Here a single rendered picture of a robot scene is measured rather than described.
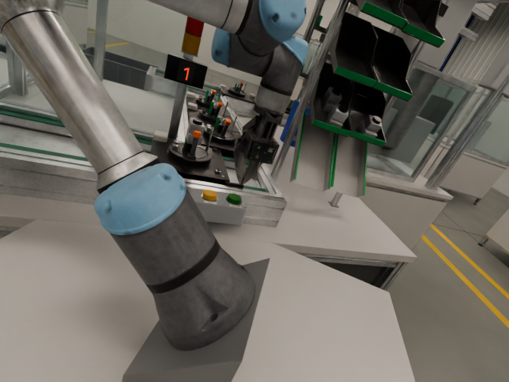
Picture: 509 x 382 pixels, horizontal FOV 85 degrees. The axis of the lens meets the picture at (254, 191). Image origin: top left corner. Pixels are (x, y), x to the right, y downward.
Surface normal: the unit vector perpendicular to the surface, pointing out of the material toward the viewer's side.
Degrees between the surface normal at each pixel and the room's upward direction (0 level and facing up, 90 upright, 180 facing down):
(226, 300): 38
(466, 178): 90
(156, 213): 58
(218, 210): 90
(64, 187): 90
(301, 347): 0
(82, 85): 53
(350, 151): 45
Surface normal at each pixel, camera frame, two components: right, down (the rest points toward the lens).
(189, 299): 0.05, -0.06
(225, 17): 0.04, 0.93
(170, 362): -0.43, -0.86
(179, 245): 0.52, 0.01
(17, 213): 0.32, -0.83
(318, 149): 0.27, -0.25
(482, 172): 0.11, 0.50
